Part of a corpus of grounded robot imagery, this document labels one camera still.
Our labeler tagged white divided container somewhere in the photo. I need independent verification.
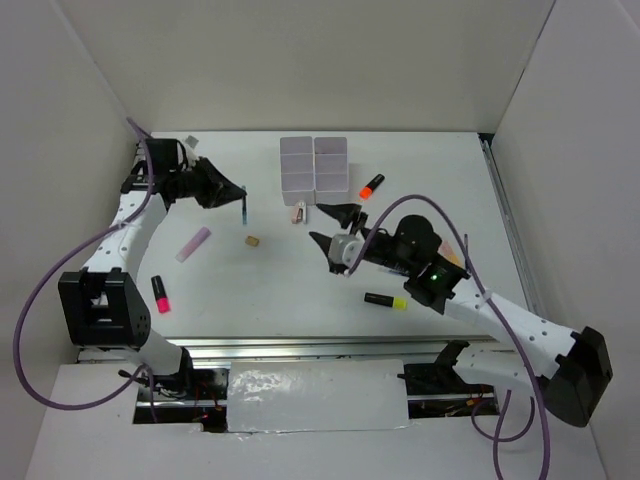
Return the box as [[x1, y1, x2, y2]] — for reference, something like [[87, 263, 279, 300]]
[[279, 136, 315, 206], [314, 137, 350, 204]]

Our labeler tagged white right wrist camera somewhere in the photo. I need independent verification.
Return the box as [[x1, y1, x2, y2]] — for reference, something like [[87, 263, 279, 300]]
[[329, 234, 364, 275]]

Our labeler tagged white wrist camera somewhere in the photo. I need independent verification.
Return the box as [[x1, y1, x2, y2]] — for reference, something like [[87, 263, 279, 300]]
[[184, 135, 199, 149], [329, 234, 364, 275]]

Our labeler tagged orange and black highlighter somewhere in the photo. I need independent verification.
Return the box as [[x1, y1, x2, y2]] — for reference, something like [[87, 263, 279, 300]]
[[359, 174, 385, 200]]

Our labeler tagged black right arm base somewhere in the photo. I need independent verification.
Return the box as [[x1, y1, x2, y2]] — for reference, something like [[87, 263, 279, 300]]
[[397, 340, 494, 418]]

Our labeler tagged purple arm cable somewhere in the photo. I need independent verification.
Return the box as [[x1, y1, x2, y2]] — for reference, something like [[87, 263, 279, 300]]
[[12, 117, 169, 424], [347, 193, 554, 480]]

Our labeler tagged pink and black highlighter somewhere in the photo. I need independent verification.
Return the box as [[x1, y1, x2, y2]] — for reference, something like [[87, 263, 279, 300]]
[[151, 275, 171, 314]]

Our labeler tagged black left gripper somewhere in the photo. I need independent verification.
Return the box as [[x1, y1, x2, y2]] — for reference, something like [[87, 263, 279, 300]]
[[171, 157, 248, 210]]

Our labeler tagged yellow and black highlighter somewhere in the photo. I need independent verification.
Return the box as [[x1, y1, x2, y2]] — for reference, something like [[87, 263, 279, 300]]
[[364, 292, 408, 311]]

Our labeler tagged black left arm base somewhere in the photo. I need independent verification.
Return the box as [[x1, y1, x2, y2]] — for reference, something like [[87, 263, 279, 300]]
[[134, 363, 229, 421]]

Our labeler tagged tan eraser block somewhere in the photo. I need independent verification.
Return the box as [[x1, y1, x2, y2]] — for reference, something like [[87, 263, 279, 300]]
[[245, 236, 260, 247]]

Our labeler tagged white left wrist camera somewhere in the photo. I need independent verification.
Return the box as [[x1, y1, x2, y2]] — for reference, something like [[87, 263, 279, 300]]
[[184, 135, 199, 149]]

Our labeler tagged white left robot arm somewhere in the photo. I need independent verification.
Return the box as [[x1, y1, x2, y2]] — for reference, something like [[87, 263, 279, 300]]
[[58, 138, 246, 399]]

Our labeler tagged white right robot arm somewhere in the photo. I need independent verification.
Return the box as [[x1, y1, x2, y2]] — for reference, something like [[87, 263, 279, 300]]
[[311, 204, 613, 427]]

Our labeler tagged left white divided container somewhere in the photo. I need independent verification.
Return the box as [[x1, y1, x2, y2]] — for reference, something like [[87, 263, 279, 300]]
[[279, 136, 315, 206]]

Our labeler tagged lilac eraser stick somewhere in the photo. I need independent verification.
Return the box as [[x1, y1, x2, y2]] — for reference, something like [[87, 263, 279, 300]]
[[175, 227, 211, 263]]

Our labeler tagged pink and orange eraser stick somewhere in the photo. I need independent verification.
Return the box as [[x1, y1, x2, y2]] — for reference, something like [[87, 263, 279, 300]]
[[438, 241, 464, 267]]

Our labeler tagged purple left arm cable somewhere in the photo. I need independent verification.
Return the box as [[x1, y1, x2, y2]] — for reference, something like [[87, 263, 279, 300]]
[[12, 117, 169, 424]]

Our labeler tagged blue transparent pen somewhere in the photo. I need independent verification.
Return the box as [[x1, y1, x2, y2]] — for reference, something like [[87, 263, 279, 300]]
[[241, 185, 248, 226]]

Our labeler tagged right white divided container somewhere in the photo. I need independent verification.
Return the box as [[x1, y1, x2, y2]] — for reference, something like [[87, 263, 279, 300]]
[[314, 137, 350, 204]]

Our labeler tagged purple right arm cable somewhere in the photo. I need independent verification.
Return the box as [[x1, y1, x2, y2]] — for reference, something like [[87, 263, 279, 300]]
[[347, 193, 554, 480]]

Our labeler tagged aluminium table frame rail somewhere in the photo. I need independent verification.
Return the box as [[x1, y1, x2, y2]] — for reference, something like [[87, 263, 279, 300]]
[[136, 134, 514, 357]]

